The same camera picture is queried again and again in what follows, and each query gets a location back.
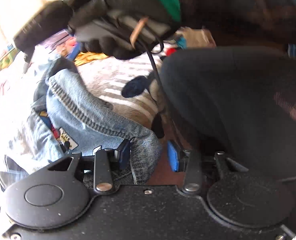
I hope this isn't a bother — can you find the black gloved hand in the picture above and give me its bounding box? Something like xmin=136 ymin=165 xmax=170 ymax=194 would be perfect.
xmin=68 ymin=0 xmax=181 ymax=60

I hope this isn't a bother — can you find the black cable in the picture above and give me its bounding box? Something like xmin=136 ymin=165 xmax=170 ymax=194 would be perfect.
xmin=105 ymin=17 xmax=171 ymax=140

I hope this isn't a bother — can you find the Mickey Mouse plush blanket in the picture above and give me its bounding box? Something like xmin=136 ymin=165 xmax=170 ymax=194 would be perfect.
xmin=73 ymin=53 xmax=164 ymax=133

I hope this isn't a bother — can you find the black trousers leg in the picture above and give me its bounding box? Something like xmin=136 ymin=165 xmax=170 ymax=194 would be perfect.
xmin=160 ymin=47 xmax=296 ymax=183

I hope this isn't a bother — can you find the blue denim jacket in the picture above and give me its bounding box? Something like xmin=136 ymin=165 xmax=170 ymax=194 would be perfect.
xmin=0 ymin=57 xmax=161 ymax=191

